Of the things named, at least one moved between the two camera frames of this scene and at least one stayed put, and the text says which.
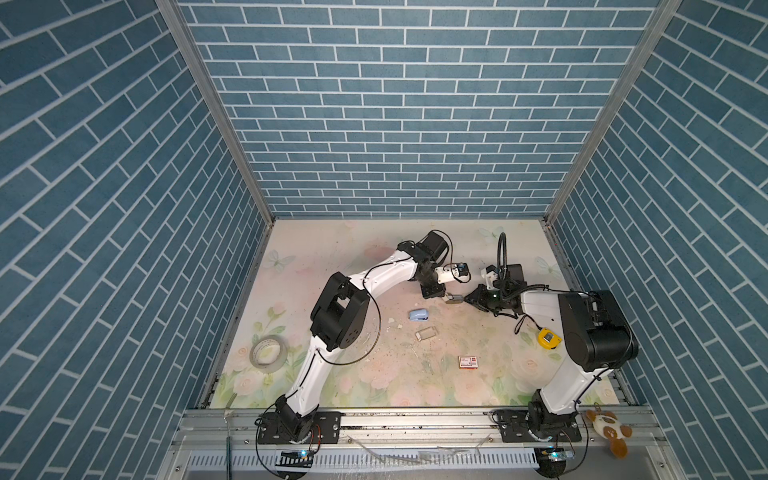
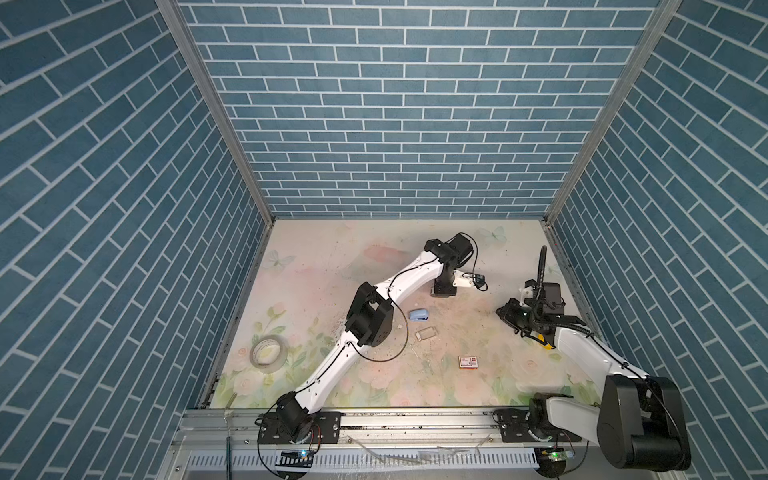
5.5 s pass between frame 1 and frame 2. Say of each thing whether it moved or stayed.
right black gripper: moved
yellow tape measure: stayed
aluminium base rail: stayed
